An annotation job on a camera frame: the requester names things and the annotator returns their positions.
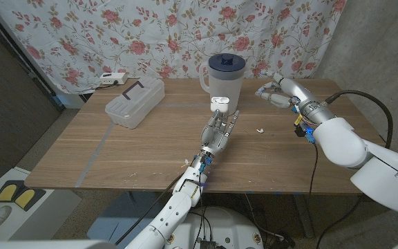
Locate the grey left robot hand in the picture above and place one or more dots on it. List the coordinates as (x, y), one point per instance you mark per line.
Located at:
(216, 135)

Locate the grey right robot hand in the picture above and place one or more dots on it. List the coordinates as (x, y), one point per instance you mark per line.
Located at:
(299, 95)

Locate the white AirPods case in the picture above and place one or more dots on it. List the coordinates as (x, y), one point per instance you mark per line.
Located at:
(219, 105)

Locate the white AirPod earbud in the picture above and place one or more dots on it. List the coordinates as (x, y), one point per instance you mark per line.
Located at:
(260, 130)

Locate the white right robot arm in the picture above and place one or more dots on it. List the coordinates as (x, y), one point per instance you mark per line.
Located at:
(344, 141)

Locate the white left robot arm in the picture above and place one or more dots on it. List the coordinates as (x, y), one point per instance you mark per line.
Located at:
(171, 214)

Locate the translucent pitcher with blue lid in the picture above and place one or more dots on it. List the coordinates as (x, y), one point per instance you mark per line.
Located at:
(224, 79)

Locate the clear plastic clamshell container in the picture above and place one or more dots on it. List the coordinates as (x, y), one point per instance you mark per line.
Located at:
(133, 102)

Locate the grey tape strip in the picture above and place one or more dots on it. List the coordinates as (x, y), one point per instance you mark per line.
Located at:
(95, 152)
(185, 104)

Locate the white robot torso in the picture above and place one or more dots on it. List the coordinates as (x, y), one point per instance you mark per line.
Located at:
(233, 224)

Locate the white power strip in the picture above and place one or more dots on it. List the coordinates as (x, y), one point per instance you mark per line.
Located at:
(113, 78)

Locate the grey table leg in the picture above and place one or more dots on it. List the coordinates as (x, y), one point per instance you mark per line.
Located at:
(303, 214)

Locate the floral print backdrop cloth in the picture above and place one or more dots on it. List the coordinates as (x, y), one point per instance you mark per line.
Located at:
(150, 34)

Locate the white floor board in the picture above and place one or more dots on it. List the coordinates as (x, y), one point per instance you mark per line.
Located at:
(57, 204)

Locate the black yellow foot pedal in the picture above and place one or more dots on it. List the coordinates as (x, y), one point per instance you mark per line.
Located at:
(16, 195)

